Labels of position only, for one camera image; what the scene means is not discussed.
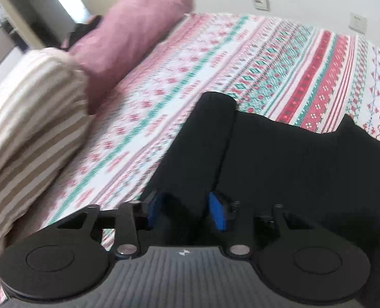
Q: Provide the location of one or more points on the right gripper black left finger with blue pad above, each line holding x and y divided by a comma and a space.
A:
126, 221

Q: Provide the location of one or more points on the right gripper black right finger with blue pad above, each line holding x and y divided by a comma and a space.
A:
243, 229

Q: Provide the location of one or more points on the black pants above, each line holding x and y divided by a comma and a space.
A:
331, 180

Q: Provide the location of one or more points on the beige striped folded quilt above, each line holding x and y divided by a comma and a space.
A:
43, 122

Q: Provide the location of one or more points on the patterned red green bed sheet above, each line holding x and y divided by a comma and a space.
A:
287, 72

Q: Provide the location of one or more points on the mauve pink long pillow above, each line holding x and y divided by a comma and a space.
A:
126, 33

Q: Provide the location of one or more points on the white wall socket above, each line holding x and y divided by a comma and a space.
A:
261, 5

